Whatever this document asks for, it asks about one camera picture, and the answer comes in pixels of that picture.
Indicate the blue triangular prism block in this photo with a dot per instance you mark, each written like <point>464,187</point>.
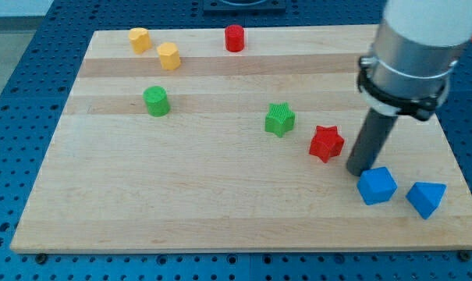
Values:
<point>426,197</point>

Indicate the blue cube block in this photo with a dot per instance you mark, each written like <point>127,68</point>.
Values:
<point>376,185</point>

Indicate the red cylinder block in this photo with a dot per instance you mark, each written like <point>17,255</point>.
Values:
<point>234,38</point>

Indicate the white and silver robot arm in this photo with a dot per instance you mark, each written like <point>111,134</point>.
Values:
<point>407,69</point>

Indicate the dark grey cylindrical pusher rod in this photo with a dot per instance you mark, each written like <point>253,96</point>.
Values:
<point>370,140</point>

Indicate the yellow hexagon block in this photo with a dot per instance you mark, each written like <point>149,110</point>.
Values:
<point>168,54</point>

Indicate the light wooden board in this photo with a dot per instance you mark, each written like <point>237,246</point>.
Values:
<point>207,177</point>

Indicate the red star block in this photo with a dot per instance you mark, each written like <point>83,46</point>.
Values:
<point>326,143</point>

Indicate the green cylinder block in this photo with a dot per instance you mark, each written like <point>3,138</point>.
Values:
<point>156,101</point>

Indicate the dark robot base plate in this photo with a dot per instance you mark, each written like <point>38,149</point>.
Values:
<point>217,6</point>

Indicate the yellow heart block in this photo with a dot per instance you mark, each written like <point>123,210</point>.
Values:
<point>139,39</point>

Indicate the green star block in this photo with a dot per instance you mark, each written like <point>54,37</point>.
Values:
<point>280,119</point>

